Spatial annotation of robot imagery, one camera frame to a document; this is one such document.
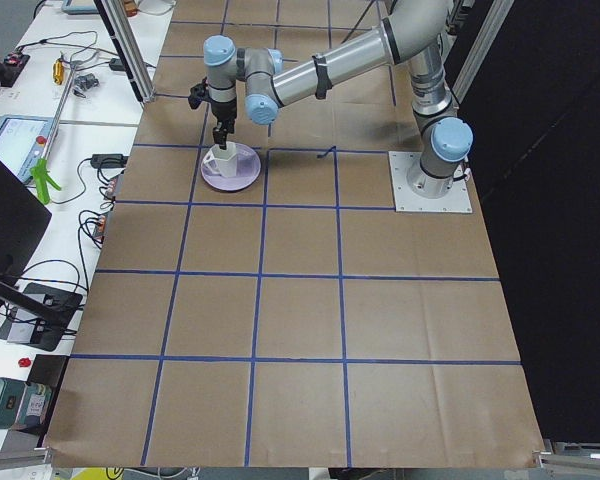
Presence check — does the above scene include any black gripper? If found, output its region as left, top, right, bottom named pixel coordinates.
left=188, top=78, right=237, bottom=150

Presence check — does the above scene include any white faceted mug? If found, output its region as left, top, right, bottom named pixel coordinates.
left=203, top=141, right=238, bottom=178

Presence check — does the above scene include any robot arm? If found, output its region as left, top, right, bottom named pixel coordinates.
left=188, top=1, right=474, bottom=199

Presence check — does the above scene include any lilac round plate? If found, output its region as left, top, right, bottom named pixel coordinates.
left=202, top=143, right=261, bottom=192

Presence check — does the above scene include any black power adapter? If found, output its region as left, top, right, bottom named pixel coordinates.
left=90, top=153, right=128, bottom=169

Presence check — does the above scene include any yellow utility knife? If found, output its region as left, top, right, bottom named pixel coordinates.
left=52, top=58, right=65, bottom=85

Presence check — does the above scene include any green grabber tool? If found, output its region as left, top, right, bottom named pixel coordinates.
left=30, top=158, right=62, bottom=205

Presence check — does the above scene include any brown paper table cover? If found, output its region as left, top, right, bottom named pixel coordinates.
left=46, top=1, right=542, bottom=469

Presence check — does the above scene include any teach pendant tablet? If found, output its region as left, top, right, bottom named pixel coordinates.
left=0, top=115, right=52, bottom=184

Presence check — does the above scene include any black monitor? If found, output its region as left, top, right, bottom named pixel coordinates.
left=0, top=161, right=57, bottom=319

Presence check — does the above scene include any black monitor stand base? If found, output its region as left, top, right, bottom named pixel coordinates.
left=0, top=283, right=83, bottom=352

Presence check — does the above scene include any green box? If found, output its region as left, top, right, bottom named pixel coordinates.
left=0, top=378, right=26, bottom=429

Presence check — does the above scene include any aluminium frame post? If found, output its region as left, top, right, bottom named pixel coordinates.
left=94, top=0, right=155, bottom=104

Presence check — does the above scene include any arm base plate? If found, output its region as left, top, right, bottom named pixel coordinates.
left=388, top=151, right=473, bottom=214

